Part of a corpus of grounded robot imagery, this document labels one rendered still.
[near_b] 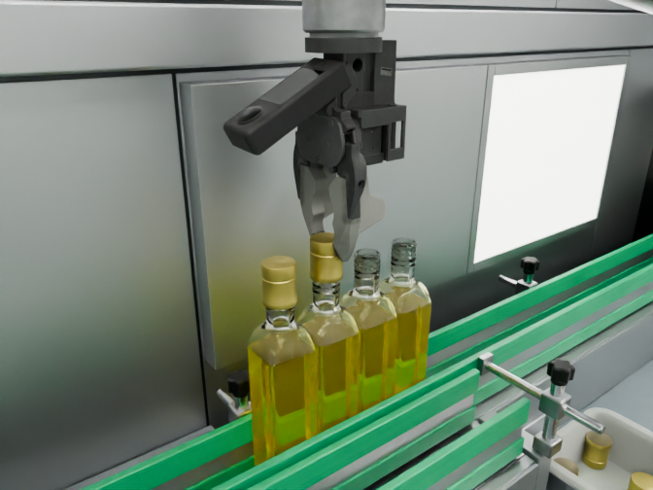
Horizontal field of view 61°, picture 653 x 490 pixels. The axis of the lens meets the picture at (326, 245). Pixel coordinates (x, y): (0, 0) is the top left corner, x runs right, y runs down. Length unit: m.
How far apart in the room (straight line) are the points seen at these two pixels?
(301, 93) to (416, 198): 0.38
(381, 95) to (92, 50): 0.27
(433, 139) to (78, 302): 0.51
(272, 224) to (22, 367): 0.31
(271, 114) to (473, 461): 0.44
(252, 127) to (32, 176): 0.23
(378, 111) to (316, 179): 0.09
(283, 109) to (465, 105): 0.43
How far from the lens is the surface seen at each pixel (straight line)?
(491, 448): 0.70
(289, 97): 0.49
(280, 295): 0.54
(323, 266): 0.56
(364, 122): 0.52
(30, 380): 0.67
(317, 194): 0.56
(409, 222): 0.82
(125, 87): 0.60
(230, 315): 0.69
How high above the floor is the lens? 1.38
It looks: 22 degrees down
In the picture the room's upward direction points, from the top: straight up
